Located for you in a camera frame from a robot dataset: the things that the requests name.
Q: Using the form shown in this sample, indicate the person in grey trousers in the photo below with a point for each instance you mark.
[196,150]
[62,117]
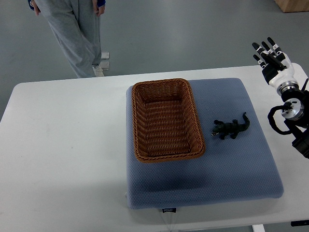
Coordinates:
[76,27]

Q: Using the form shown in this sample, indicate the white table leg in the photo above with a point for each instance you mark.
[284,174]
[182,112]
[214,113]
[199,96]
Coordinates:
[258,228]

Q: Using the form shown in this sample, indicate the wooden box corner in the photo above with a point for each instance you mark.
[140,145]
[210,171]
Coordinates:
[293,6]

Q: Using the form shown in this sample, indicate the metal floor plate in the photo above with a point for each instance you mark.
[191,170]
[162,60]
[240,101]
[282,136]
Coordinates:
[105,55]
[105,65]

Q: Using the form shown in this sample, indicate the black table control panel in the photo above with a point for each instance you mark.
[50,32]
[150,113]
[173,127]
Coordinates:
[300,223]

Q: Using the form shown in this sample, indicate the blue grey foam cushion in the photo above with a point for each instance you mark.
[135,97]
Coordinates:
[230,170]

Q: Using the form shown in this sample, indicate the black cushion label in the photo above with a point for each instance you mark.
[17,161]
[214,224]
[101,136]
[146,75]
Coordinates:
[171,210]

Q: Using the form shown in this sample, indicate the brown wicker basket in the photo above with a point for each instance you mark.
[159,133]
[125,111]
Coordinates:
[166,125]

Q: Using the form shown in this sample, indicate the lower metal floor plate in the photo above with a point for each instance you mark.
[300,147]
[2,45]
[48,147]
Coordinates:
[105,65]

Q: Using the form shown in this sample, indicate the dark toy crocodile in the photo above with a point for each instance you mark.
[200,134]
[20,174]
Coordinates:
[233,129]

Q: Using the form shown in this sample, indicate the upper metal floor plate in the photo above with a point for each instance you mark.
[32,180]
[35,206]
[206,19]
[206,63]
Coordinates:
[105,55]

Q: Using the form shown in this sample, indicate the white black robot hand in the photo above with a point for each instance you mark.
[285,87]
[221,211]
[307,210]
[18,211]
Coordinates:
[277,68]

